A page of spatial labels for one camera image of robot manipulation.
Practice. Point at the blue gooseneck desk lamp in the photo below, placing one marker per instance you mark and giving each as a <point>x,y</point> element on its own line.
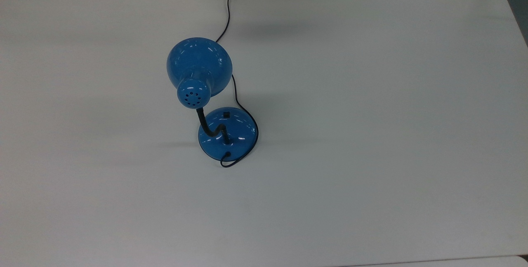
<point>199,64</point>

